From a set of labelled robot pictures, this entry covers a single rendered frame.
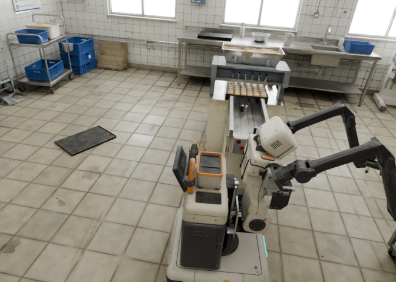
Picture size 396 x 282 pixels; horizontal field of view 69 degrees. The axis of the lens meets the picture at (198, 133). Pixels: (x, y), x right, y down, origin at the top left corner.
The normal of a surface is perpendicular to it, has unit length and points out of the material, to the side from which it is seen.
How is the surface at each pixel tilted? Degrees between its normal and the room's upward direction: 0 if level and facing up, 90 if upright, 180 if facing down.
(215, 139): 90
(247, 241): 0
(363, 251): 0
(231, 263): 0
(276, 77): 90
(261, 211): 90
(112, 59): 66
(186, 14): 90
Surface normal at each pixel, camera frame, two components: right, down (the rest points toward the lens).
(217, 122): -0.11, 0.48
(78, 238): 0.06, -0.87
